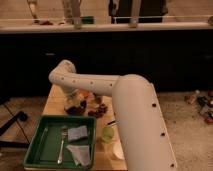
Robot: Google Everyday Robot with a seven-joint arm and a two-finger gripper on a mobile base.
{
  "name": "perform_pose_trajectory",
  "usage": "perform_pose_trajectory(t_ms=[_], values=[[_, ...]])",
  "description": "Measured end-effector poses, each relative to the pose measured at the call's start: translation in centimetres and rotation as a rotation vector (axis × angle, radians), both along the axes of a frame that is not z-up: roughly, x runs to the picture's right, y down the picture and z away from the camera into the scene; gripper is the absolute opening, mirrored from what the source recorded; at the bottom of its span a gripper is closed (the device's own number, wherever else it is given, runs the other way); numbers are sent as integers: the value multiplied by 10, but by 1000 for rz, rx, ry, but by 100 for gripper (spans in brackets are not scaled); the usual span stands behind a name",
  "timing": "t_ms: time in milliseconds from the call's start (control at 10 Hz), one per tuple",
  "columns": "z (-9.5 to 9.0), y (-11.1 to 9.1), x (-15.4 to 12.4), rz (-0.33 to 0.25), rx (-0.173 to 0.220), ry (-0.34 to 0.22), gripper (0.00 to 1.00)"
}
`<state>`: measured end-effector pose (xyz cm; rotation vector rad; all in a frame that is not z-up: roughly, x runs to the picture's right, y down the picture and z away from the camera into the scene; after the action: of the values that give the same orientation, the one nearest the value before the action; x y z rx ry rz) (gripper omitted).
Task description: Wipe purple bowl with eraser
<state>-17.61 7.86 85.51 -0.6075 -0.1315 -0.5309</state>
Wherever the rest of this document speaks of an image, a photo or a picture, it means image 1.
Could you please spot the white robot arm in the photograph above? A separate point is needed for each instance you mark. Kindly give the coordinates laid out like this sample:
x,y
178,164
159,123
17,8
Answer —
x,y
141,126

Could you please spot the green plastic cup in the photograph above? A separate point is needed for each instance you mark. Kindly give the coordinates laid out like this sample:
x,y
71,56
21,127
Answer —
x,y
107,134

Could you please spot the dark toy food pile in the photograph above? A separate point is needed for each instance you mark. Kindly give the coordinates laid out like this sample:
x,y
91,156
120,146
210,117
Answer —
x,y
95,107

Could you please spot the white bowl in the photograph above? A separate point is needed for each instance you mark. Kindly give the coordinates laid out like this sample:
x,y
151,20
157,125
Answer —
x,y
117,151

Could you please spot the floor clutter objects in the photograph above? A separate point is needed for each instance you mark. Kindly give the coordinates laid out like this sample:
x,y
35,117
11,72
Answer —
x,y
205,102

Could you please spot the silver metal fork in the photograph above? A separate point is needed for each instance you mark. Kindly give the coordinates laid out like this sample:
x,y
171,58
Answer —
x,y
63,137

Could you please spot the grey eraser sponge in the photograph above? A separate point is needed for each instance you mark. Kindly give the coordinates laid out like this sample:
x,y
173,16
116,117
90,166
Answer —
x,y
77,133

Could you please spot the white crumpled cloth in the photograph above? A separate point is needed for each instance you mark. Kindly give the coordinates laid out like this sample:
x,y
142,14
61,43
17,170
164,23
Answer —
x,y
80,154

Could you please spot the white rail barrier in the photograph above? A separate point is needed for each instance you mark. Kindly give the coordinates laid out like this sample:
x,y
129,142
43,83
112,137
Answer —
x,y
205,24

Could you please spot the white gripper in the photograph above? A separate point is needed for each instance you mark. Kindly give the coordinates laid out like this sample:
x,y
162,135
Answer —
x,y
75,100

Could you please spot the green plastic tray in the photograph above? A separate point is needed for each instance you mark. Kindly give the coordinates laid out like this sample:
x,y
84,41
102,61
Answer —
x,y
44,148

